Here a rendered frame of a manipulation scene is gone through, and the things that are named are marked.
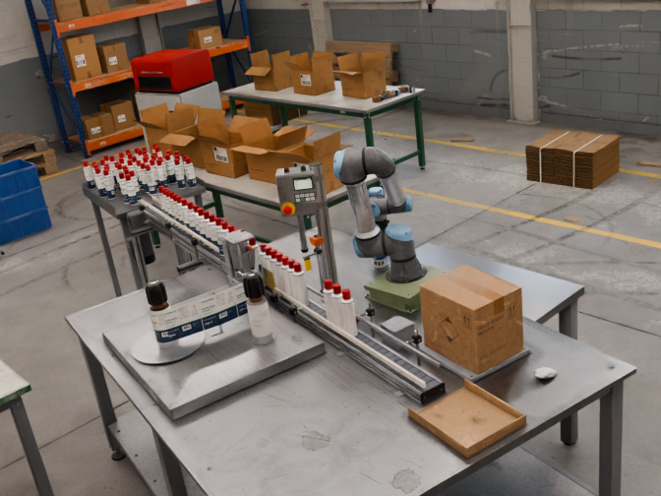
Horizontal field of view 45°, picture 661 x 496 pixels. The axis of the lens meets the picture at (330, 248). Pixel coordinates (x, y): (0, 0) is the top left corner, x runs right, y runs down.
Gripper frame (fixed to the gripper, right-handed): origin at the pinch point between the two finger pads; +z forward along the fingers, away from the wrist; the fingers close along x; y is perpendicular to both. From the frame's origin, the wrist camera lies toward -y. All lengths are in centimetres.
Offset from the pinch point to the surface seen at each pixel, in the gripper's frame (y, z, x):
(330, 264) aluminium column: 9.4, -16.6, -44.5
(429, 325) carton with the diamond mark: 69, -8, -56
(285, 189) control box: -1, -53, -54
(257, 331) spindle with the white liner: 9, -7, -91
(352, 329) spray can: 40, -4, -68
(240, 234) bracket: -35, -27, -55
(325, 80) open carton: -303, -3, 301
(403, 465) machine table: 100, 5, -115
